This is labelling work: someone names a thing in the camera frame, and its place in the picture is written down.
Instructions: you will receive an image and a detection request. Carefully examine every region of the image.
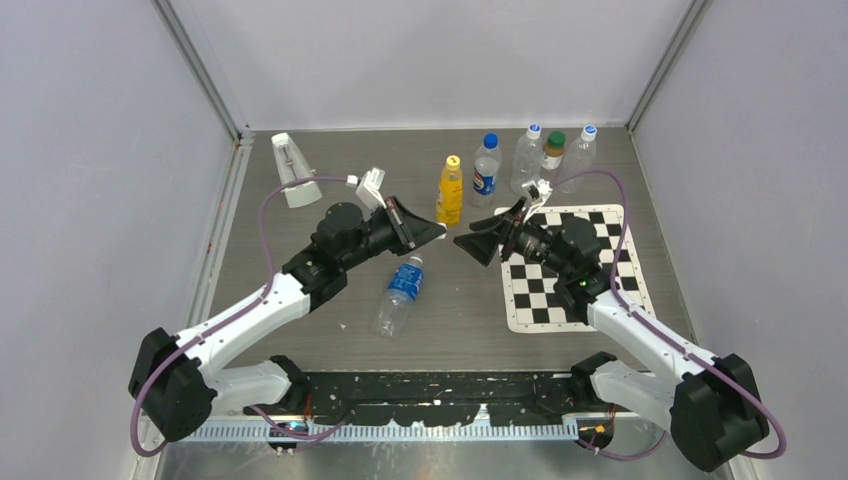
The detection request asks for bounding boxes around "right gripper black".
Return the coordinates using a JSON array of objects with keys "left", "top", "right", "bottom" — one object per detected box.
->
[{"left": 455, "top": 197, "right": 572, "bottom": 277}]

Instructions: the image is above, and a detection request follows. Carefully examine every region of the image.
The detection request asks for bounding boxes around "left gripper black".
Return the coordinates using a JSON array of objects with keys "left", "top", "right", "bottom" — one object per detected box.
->
[{"left": 340, "top": 196, "right": 444, "bottom": 272}]

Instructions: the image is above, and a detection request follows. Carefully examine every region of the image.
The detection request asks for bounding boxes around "yellow juice bottle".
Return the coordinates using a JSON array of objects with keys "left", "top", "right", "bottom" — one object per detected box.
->
[{"left": 436, "top": 164, "right": 464, "bottom": 226}]

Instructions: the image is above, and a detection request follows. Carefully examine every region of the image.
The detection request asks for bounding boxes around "clear bottle blue label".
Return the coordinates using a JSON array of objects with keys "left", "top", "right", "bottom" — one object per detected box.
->
[{"left": 371, "top": 255, "right": 424, "bottom": 339}]

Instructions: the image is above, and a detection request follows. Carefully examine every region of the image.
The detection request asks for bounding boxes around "clear bottle pepsi label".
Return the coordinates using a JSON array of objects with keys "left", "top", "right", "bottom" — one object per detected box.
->
[{"left": 472, "top": 140, "right": 502, "bottom": 208}]

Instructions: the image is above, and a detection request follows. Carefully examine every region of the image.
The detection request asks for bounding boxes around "yellow bottle cap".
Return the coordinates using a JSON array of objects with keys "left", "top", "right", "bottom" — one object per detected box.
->
[{"left": 445, "top": 155, "right": 461, "bottom": 170}]

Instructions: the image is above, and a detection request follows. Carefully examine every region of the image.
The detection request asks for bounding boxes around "blue bottle cap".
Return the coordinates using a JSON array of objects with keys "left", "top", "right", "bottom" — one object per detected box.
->
[{"left": 483, "top": 132, "right": 499, "bottom": 150}]

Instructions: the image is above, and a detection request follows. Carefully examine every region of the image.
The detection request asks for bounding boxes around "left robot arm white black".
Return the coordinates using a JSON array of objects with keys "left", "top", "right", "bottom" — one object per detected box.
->
[{"left": 128, "top": 196, "right": 447, "bottom": 442}]

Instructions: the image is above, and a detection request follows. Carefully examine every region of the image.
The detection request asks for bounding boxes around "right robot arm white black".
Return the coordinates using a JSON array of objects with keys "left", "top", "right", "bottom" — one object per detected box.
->
[{"left": 454, "top": 210, "right": 770, "bottom": 472}]

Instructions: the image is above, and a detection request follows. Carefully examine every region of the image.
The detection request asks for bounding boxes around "left standing clear bottle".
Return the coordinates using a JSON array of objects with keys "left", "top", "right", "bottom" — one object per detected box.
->
[{"left": 510, "top": 124, "right": 542, "bottom": 195}]

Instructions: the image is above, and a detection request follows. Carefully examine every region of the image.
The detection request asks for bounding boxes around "standing clear bottle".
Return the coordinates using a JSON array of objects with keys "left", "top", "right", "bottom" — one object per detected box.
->
[
  {"left": 510, "top": 124, "right": 542, "bottom": 195},
  {"left": 557, "top": 125, "right": 597, "bottom": 194}
]

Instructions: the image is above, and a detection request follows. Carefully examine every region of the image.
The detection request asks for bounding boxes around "green cap brown bottle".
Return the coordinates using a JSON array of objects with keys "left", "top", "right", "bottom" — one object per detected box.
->
[{"left": 540, "top": 130, "right": 567, "bottom": 172}]

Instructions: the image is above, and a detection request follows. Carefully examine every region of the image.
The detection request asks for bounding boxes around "right standing clear bottle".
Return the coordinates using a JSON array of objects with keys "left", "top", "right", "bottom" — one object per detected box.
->
[{"left": 557, "top": 125, "right": 597, "bottom": 194}]

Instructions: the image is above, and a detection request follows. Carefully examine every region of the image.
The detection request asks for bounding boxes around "checkerboard calibration mat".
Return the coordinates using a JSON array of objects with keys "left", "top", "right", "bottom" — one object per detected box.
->
[{"left": 501, "top": 204, "right": 655, "bottom": 334}]

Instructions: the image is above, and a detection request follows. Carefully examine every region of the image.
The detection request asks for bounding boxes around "white metronome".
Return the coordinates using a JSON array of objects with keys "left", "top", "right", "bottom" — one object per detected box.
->
[{"left": 271, "top": 132, "right": 322, "bottom": 209}]

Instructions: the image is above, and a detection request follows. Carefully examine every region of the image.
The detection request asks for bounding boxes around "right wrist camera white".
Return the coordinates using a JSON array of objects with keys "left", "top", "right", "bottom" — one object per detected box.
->
[{"left": 521, "top": 179, "right": 552, "bottom": 223}]

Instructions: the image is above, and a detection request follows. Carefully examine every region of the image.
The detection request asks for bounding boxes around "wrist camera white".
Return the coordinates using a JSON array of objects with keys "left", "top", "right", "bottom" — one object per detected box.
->
[
  {"left": 346, "top": 167, "right": 386, "bottom": 211},
  {"left": 521, "top": 179, "right": 552, "bottom": 223}
]

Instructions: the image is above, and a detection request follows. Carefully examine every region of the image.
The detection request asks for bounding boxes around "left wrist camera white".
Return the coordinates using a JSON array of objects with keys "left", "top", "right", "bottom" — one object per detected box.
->
[{"left": 346, "top": 167, "right": 386, "bottom": 211}]

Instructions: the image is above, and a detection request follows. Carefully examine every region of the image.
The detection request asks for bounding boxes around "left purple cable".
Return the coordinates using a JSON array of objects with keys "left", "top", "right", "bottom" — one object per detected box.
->
[{"left": 129, "top": 174, "right": 356, "bottom": 460}]

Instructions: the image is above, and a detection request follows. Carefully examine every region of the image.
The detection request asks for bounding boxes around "purple cable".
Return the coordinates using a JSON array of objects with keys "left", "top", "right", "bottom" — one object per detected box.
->
[
  {"left": 553, "top": 168, "right": 788, "bottom": 462},
  {"left": 129, "top": 174, "right": 356, "bottom": 460}
]

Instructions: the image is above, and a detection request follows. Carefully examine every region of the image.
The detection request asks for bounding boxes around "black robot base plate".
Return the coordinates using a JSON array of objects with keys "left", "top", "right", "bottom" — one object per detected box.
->
[{"left": 244, "top": 372, "right": 618, "bottom": 448}]

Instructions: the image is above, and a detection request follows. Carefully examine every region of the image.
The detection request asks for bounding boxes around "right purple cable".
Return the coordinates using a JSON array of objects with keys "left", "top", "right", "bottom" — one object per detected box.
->
[{"left": 553, "top": 168, "right": 788, "bottom": 462}]

